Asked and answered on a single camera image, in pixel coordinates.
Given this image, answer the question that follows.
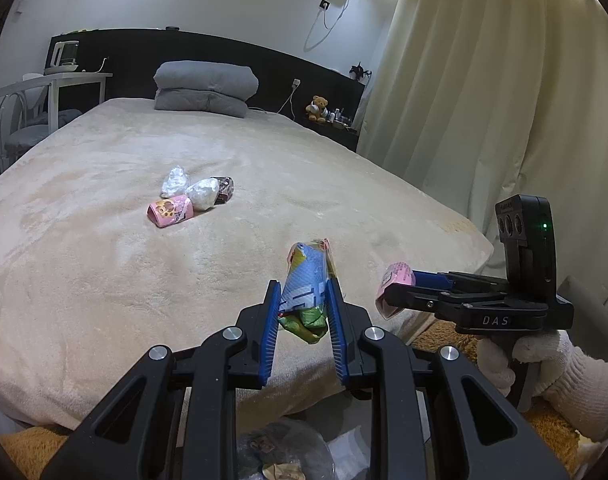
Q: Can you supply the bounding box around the blue green snack packet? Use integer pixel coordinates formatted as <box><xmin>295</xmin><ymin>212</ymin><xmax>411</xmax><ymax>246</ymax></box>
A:
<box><xmin>279</xmin><ymin>238</ymin><xmax>337</xmax><ymax>346</ymax></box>

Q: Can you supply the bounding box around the dark red wrapper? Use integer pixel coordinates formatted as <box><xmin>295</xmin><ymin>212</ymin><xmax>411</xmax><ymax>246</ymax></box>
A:
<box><xmin>209</xmin><ymin>176</ymin><xmax>235</xmax><ymax>204</ymax></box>

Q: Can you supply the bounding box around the black headboard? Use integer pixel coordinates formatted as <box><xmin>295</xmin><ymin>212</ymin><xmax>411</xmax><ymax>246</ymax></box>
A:
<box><xmin>49</xmin><ymin>29</ymin><xmax>367</xmax><ymax>153</ymax></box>

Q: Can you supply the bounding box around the metal frame chair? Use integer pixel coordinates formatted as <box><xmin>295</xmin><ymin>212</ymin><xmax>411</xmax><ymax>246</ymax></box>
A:
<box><xmin>0</xmin><ymin>87</ymin><xmax>82</xmax><ymax>161</ymax></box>

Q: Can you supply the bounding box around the hanging white wall cable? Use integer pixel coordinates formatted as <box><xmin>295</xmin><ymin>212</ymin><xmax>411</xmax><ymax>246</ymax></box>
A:
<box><xmin>304</xmin><ymin>0</ymin><xmax>357</xmax><ymax>52</ymax></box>

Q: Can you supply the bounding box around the folded grey duvet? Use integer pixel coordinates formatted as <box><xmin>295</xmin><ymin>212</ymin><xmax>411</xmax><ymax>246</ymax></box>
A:
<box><xmin>153</xmin><ymin>61</ymin><xmax>259</xmax><ymax>119</ymax></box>

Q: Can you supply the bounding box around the plain pink packet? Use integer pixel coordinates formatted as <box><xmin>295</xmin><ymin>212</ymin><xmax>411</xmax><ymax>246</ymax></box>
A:
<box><xmin>375</xmin><ymin>261</ymin><xmax>417</xmax><ymax>320</ymax></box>

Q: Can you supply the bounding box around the white charging cable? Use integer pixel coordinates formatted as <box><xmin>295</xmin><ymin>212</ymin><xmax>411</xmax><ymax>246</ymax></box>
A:
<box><xmin>248</xmin><ymin>85</ymin><xmax>299</xmax><ymax>116</ymax></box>

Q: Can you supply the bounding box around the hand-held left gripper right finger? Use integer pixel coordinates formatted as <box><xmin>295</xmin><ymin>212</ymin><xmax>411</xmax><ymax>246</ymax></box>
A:
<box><xmin>326</xmin><ymin>276</ymin><xmax>569</xmax><ymax>480</ymax></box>

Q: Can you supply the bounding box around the cream curtain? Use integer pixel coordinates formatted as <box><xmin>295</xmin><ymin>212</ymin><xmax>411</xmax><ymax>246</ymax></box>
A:
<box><xmin>356</xmin><ymin>0</ymin><xmax>608</xmax><ymax>311</ymax></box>

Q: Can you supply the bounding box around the mustard shaggy rug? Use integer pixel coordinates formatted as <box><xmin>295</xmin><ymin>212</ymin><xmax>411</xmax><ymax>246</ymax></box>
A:
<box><xmin>0</xmin><ymin>317</ymin><xmax>592</xmax><ymax>480</ymax></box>

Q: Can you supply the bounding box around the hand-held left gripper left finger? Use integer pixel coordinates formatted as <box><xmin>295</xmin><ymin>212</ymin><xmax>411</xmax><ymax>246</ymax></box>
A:
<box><xmin>41</xmin><ymin>280</ymin><xmax>285</xmax><ymax>480</ymax></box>

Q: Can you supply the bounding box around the group of small bottles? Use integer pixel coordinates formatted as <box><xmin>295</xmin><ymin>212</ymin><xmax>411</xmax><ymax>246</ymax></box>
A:
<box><xmin>329</xmin><ymin>107</ymin><xmax>357</xmax><ymax>133</ymax></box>

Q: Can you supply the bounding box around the clear plastic wrapper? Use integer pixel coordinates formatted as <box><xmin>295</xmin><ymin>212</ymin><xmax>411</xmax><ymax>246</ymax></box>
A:
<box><xmin>160</xmin><ymin>166</ymin><xmax>191</xmax><ymax>198</ymax></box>

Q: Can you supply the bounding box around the clear plastic bag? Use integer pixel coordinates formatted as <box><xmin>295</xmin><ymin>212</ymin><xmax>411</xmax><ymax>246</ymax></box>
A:
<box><xmin>236</xmin><ymin>417</ymin><xmax>372</xmax><ymax>480</ymax></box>

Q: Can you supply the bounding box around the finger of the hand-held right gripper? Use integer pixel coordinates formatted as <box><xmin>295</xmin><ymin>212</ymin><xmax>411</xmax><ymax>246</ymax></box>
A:
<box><xmin>381</xmin><ymin>284</ymin><xmax>467</xmax><ymax>320</ymax></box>
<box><xmin>411</xmin><ymin>270</ymin><xmax>507</xmax><ymax>293</ymax></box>

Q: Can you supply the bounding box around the cream fleece bed blanket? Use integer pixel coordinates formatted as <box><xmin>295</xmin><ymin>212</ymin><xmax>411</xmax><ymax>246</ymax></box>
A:
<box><xmin>0</xmin><ymin>97</ymin><xmax>494</xmax><ymax>431</ymax></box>

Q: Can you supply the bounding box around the person's right hand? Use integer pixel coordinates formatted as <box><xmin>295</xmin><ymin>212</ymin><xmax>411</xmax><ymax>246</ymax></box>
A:
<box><xmin>476</xmin><ymin>330</ymin><xmax>608</xmax><ymax>443</ymax></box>

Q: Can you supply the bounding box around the pink snack box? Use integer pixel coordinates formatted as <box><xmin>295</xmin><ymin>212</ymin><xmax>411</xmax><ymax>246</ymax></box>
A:
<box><xmin>146</xmin><ymin>195</ymin><xmax>195</xmax><ymax>228</ymax></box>

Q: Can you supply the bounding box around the brown teddy bear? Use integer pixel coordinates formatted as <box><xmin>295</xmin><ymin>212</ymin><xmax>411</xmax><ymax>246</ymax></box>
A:
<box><xmin>305</xmin><ymin>95</ymin><xmax>331</xmax><ymax>123</ymax></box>

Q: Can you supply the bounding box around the white desk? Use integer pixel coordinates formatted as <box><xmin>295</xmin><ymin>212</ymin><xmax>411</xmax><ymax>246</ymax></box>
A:
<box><xmin>0</xmin><ymin>72</ymin><xmax>114</xmax><ymax>181</ymax></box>

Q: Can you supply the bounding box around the white desk appliance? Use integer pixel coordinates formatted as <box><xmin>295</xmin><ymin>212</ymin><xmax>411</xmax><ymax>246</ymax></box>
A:
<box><xmin>45</xmin><ymin>40</ymin><xmax>82</xmax><ymax>75</ymax></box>

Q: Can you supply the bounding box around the beige paper bag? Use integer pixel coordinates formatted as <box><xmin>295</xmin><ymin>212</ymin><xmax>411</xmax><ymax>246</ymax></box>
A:
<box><xmin>261</xmin><ymin>462</ymin><xmax>307</xmax><ymax>480</ymax></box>

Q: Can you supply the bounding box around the white packet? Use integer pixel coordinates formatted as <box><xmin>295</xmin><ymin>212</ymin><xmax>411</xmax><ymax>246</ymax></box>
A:
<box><xmin>185</xmin><ymin>177</ymin><xmax>219</xmax><ymax>211</ymax></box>

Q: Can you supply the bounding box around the black nightstand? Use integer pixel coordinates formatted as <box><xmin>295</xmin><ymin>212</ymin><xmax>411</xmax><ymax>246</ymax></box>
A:
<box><xmin>294</xmin><ymin>112</ymin><xmax>361</xmax><ymax>153</ymax></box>

